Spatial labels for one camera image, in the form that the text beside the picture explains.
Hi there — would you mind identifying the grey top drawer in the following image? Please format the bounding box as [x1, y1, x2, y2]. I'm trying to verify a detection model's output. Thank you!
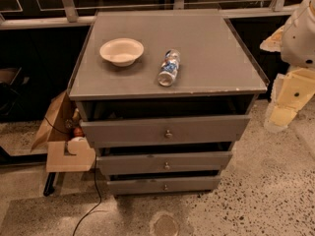
[81, 115, 250, 148]

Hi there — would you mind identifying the grey bottom drawer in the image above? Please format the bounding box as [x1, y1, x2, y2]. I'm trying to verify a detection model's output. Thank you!
[107, 176, 221, 195]

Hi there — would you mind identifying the black power cable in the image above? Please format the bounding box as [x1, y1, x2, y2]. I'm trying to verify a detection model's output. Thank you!
[43, 115, 103, 236]

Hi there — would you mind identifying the white paper bowl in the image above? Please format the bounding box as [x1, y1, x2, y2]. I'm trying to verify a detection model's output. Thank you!
[99, 38, 144, 67]

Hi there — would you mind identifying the brown cardboard box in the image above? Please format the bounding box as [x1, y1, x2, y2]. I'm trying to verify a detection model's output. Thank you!
[31, 91, 95, 172]

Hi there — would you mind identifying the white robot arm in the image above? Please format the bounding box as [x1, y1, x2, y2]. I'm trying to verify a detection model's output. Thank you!
[260, 0, 315, 133]

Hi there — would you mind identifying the grey drawer cabinet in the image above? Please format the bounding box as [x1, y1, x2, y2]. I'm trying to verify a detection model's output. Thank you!
[69, 10, 267, 182]

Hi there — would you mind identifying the clear plastic water bottle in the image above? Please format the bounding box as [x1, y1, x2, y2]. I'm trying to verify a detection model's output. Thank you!
[157, 49, 180, 87]

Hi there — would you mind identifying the white metal window railing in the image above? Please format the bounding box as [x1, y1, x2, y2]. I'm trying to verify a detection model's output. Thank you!
[0, 0, 302, 30]

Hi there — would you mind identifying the black post foot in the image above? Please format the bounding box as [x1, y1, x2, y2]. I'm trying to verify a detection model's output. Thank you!
[43, 172, 56, 197]

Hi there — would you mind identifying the grey middle drawer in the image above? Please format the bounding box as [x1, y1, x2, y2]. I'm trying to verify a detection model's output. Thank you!
[97, 151, 232, 175]

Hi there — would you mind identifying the grey drawer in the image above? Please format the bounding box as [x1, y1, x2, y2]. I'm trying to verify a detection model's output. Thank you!
[81, 115, 250, 148]
[97, 151, 232, 175]
[107, 176, 221, 195]

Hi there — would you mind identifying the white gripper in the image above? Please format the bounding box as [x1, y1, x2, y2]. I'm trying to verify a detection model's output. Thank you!
[260, 8, 315, 133]

